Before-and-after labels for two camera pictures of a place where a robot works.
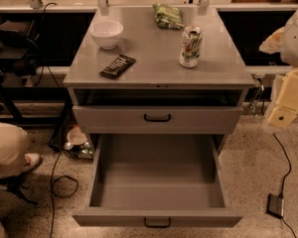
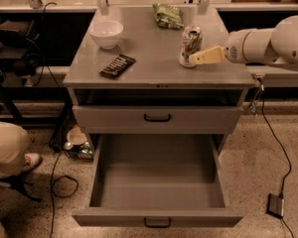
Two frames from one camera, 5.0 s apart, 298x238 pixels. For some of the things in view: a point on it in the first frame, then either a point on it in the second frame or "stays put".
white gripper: [296, 42] → [232, 50]
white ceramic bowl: [106, 33] stays put
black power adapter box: [275, 205] stays put
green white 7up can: [191, 47] stays put
